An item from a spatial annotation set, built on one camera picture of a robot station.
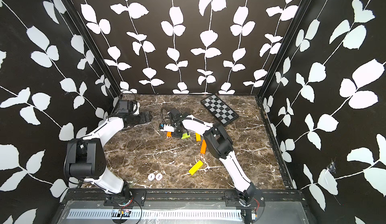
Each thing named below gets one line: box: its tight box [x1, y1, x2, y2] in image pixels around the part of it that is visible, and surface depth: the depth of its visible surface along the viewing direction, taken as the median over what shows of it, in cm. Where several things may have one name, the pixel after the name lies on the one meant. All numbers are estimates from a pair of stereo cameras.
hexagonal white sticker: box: [155, 172, 163, 181], surface depth 83 cm
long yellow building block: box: [188, 159, 204, 176], surface depth 85 cm
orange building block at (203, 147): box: [200, 139, 207, 155], surface depth 92 cm
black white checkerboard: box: [200, 93, 240, 127], surface depth 110 cm
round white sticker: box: [147, 173, 156, 181], surface depth 83 cm
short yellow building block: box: [195, 132, 202, 142], surface depth 97 cm
